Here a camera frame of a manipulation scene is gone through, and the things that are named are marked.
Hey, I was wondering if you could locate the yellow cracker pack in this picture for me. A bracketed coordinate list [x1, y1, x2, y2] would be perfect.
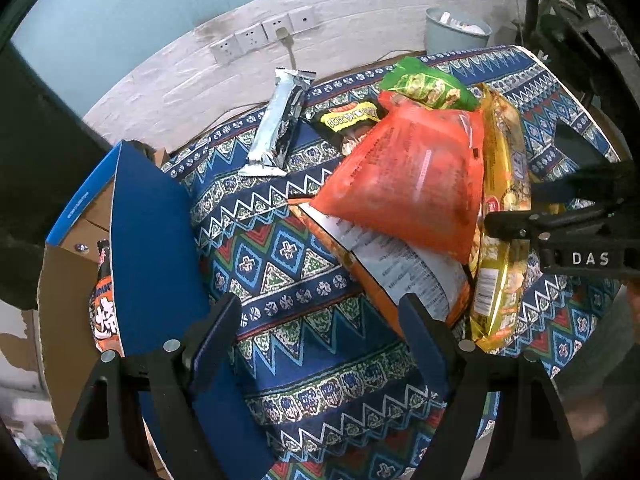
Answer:
[470, 84, 532, 352]

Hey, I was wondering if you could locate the red snack bag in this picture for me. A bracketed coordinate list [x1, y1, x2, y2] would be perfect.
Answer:
[310, 91, 485, 263]

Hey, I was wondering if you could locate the orange white snack bag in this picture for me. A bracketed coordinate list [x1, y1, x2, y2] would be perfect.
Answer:
[288, 198, 472, 334]

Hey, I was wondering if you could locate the green snack bag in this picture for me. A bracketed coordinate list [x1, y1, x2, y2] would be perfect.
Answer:
[378, 56, 480, 112]

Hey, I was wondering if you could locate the person's right hand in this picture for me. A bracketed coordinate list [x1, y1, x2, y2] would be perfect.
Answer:
[624, 281, 640, 344]

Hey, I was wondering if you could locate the blue cardboard box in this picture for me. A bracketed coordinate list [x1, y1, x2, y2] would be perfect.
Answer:
[37, 142, 274, 479]

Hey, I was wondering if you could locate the blue patterned blanket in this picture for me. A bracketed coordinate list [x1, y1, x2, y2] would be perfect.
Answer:
[162, 46, 620, 479]

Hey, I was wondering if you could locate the black yellow snack bag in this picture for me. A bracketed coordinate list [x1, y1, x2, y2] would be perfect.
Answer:
[311, 100, 382, 156]

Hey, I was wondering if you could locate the grey waste bin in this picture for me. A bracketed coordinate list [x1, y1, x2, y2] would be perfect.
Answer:
[424, 6, 492, 54]

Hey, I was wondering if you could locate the silver snack bar wrapper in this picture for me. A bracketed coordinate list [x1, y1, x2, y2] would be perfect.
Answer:
[238, 67, 317, 178]

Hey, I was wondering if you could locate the grey plug and cable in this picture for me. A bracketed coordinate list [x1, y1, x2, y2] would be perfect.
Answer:
[274, 26, 298, 72]

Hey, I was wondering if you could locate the white wall socket strip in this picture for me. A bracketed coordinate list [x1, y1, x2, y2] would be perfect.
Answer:
[208, 6, 318, 66]

